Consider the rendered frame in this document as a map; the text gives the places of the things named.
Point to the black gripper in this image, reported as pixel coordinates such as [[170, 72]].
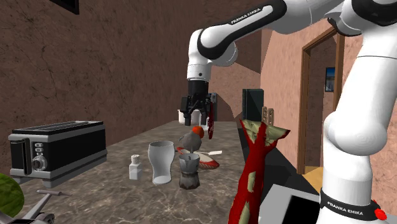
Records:
[[198, 88]]

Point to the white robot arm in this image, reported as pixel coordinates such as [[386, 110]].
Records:
[[356, 102]]

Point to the white cup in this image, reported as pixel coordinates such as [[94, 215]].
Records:
[[196, 118]]

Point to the dark red slender utensil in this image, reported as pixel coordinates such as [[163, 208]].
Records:
[[211, 124]]

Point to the orange-red ball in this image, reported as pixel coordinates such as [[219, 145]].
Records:
[[199, 131]]

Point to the grey rounded figure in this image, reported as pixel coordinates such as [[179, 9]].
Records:
[[189, 142]]

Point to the white knife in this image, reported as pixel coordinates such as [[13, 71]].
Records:
[[215, 152]]

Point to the red and white dish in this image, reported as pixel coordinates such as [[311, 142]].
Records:
[[208, 161]]

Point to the black box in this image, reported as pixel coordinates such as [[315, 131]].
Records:
[[252, 104]]

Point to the white drinking glass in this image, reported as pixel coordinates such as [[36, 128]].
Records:
[[161, 161]]

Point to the grey moka pot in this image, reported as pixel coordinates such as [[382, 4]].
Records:
[[189, 173]]

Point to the small wooden rack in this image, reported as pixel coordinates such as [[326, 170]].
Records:
[[268, 114]]

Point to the small white bottle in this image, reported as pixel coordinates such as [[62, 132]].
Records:
[[135, 170]]

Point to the grey robot stand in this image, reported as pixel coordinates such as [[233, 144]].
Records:
[[276, 204]]

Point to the black and silver toaster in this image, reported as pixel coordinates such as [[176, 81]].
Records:
[[71, 145]]

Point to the grey metal kitchen tool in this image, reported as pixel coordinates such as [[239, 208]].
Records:
[[37, 208]]

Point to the green leafy plant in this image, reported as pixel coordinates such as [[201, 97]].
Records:
[[9, 195]]

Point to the brown door frame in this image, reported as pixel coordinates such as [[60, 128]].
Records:
[[303, 108]]

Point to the blue wall picture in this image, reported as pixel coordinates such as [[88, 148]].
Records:
[[329, 79]]

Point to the black wall picture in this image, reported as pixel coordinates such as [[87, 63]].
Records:
[[66, 4]]

